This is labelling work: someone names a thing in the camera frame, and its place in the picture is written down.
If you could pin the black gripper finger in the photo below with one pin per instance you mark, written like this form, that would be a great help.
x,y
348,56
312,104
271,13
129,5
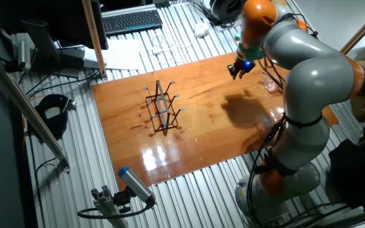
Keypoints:
x,y
242,75
233,71

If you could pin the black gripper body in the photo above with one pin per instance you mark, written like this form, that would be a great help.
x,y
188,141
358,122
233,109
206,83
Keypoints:
x,y
246,66

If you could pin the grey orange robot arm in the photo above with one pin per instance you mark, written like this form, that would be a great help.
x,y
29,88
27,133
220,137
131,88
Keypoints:
x,y
312,79

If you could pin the black metal cup rack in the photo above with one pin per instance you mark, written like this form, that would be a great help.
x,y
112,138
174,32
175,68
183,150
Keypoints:
x,y
163,107

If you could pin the white rounded lump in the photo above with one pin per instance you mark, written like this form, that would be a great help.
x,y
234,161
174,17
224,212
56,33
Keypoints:
x,y
201,30

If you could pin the black round spool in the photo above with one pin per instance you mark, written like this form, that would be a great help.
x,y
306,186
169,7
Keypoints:
x,y
223,9

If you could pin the orange toy shovel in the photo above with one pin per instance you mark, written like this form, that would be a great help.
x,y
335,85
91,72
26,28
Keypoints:
x,y
301,25

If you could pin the round wooden disk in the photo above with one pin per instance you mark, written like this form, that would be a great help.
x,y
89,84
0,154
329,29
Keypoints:
x,y
282,2

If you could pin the glossy wooden board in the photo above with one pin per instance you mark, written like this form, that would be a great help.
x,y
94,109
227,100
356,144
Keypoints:
x,y
195,139

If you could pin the white paper sheets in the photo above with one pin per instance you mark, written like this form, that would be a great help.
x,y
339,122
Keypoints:
x,y
122,54

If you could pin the black keyboard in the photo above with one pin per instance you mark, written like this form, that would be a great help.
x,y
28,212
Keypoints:
x,y
131,21

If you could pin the black bag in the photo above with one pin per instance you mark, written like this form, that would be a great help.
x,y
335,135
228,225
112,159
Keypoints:
x,y
356,174

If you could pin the black monitor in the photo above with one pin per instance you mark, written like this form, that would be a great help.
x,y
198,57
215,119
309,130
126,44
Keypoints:
x,y
68,22

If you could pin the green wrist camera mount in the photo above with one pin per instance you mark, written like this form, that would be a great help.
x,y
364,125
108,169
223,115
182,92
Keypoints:
x,y
252,54

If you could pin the wooden frame bar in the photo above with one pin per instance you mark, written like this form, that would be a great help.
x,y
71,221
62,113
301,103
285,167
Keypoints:
x,y
93,38
360,31

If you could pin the grey camera with blue cap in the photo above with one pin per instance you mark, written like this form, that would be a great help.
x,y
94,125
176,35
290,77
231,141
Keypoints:
x,y
135,185

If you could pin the aluminium profile camera mount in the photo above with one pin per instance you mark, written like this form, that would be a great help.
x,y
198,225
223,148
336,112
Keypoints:
x,y
105,206

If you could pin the long aluminium frame bar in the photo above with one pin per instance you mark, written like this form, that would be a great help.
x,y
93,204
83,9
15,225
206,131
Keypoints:
x,y
27,109

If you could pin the silver cylinder camera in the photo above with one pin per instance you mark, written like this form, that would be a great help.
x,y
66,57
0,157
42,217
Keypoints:
x,y
23,54

